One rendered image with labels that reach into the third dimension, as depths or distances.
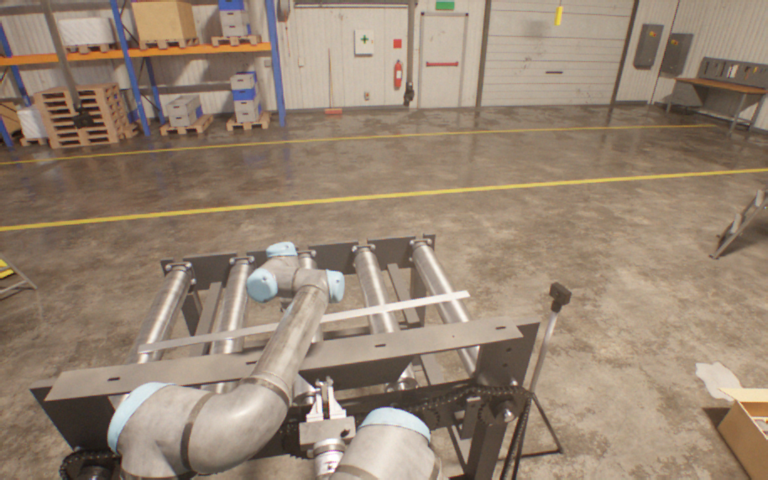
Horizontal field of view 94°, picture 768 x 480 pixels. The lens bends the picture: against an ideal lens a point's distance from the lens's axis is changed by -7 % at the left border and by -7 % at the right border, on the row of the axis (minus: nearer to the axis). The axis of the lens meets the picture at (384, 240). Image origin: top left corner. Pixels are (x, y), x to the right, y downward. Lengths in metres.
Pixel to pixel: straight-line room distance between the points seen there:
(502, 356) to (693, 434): 1.74
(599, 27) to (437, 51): 4.39
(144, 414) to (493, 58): 10.50
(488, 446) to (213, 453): 1.08
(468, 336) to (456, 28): 9.58
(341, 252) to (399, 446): 1.40
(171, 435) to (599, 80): 12.38
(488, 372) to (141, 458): 0.91
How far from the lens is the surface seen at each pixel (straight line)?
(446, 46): 10.28
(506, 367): 1.27
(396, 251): 2.00
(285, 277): 0.92
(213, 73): 10.00
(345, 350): 1.02
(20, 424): 3.06
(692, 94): 12.27
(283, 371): 0.71
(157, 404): 0.70
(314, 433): 1.00
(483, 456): 1.59
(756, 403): 2.84
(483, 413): 1.32
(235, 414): 0.65
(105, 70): 10.68
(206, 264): 2.02
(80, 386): 1.18
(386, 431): 0.68
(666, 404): 2.88
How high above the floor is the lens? 1.90
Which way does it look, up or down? 30 degrees down
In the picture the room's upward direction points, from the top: straight up
